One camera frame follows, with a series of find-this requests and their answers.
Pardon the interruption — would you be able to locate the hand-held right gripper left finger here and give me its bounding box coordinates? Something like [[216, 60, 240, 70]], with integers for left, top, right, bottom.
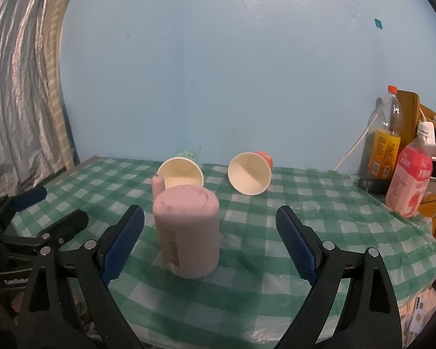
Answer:
[[16, 204, 146, 349]]

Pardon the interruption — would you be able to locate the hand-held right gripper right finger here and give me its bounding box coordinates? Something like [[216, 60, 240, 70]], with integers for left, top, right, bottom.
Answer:
[[275, 204, 404, 349]]

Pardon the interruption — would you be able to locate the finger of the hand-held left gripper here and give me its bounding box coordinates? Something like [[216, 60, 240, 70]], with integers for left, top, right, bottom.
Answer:
[[0, 186, 48, 241], [0, 209, 90, 259]]

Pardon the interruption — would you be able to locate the pink mug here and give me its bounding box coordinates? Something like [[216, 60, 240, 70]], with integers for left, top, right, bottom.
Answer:
[[151, 175, 220, 280]]

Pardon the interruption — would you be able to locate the red paper cup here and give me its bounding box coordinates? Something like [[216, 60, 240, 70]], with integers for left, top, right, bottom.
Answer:
[[227, 151, 274, 196]]

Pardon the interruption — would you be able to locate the green paper cup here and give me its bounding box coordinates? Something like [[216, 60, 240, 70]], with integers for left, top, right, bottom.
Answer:
[[157, 149, 205, 190]]

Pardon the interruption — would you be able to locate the person's left hand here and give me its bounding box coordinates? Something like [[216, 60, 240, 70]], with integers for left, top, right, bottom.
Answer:
[[0, 291, 24, 339]]

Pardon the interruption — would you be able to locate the green white checked tablecloth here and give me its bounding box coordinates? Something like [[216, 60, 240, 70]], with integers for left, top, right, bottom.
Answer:
[[7, 156, 436, 349]]

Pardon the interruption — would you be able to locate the black box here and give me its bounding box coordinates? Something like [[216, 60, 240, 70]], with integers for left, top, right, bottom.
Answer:
[[358, 176, 392, 194]]

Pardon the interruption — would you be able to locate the grey curtain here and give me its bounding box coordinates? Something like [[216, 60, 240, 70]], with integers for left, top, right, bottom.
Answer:
[[0, 0, 85, 209]]

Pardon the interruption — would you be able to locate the pink drink bottle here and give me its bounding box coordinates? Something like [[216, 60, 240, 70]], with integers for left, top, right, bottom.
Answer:
[[385, 122, 436, 219]]

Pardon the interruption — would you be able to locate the orange drink bottle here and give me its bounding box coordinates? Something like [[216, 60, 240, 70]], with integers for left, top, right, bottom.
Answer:
[[365, 85, 402, 181]]

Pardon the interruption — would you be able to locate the printed cloth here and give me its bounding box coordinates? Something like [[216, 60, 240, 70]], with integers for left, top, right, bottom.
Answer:
[[400, 286, 436, 347]]

